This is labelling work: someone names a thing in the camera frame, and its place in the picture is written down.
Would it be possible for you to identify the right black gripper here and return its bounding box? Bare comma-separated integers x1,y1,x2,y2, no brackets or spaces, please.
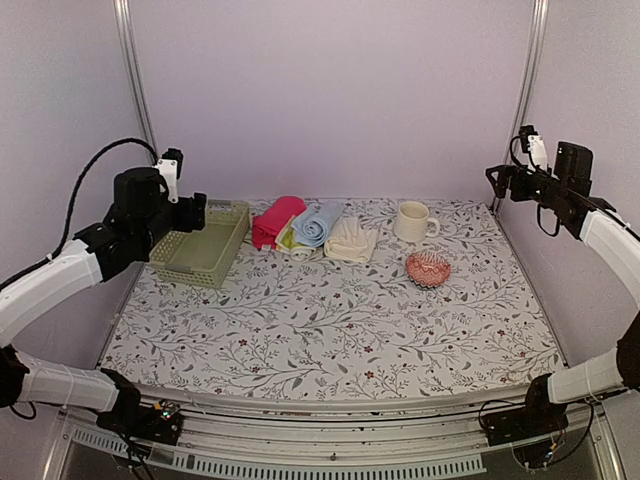
488,164,569,210

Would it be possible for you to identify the pink towel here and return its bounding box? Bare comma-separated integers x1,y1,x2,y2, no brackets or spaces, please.
252,196,306,250

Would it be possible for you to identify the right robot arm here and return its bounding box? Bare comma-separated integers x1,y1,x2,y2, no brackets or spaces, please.
485,135,639,436

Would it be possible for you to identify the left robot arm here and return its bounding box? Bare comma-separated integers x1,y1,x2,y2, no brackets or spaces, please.
1,167,207,434

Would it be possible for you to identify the green plastic basket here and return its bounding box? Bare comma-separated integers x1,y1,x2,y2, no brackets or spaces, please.
149,200,250,289

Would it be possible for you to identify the green white towel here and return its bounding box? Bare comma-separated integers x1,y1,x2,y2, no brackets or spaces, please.
275,216,318,261

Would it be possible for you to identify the cream ceramic mug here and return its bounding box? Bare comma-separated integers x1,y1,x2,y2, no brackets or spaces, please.
393,201,441,243

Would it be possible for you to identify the blue rolled towel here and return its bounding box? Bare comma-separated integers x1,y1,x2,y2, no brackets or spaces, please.
291,202,344,248

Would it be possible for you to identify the red patterned bowl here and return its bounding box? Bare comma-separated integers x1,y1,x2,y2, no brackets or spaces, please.
405,251,451,289

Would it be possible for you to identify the cream rolled towel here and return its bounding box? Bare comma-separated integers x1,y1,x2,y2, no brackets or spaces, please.
324,217,379,263

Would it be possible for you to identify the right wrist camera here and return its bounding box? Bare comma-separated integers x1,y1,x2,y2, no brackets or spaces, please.
518,125,549,173

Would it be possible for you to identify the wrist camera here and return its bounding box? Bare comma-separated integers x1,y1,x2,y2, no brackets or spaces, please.
155,148,184,204
518,125,549,173

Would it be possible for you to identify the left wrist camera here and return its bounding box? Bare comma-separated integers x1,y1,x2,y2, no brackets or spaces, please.
155,148,184,204

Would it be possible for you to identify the left black cable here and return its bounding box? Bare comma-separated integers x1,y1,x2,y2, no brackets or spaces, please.
49,137,160,256

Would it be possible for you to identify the right aluminium post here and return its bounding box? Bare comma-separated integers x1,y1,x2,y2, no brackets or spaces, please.
511,0,549,135

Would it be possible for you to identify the aluminium post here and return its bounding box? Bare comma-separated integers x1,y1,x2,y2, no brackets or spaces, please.
113,0,156,148
511,0,549,135

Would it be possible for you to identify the left aluminium post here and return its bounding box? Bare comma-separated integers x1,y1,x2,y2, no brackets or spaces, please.
113,0,156,148

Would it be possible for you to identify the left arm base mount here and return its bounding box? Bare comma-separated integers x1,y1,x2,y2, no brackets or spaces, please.
96,402,184,446

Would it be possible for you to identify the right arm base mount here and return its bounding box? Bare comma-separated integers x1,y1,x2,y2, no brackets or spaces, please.
478,400,568,470

